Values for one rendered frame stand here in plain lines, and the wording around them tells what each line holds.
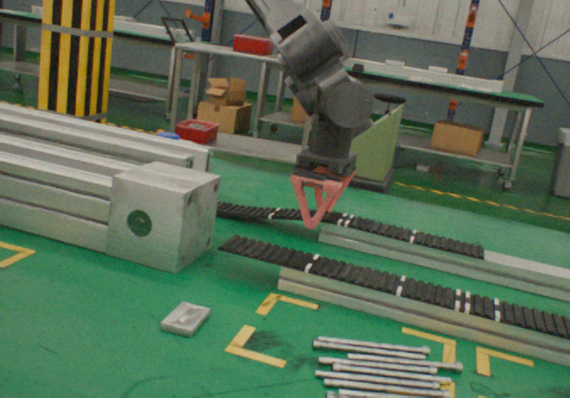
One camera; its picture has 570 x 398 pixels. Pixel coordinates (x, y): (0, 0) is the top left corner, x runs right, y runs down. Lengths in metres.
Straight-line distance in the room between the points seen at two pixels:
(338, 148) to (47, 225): 0.38
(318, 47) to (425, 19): 7.58
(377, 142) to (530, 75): 7.15
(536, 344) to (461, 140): 4.98
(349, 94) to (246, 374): 0.37
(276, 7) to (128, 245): 0.39
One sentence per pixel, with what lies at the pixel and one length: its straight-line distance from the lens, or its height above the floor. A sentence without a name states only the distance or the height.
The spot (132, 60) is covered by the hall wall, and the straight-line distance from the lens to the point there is 9.60.
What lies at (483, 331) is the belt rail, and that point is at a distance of 0.68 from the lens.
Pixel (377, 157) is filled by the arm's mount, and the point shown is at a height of 0.83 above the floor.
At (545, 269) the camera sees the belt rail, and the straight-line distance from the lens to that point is 0.87.
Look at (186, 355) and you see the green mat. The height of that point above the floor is 0.78.
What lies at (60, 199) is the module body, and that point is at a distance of 0.75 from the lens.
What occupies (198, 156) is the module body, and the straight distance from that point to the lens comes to 0.95.
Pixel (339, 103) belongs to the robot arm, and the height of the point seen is 0.98.
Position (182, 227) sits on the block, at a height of 0.83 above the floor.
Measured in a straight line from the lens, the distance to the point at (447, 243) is 0.86.
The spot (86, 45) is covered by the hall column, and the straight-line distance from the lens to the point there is 4.09.
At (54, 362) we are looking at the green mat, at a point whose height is 0.78.
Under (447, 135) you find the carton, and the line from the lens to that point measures 5.64.
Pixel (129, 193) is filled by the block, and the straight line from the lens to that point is 0.70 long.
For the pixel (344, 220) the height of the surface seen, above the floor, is 0.81.
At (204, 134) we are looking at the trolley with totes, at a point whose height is 0.33.
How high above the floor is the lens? 1.06
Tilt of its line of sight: 14 degrees down
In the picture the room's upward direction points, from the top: 9 degrees clockwise
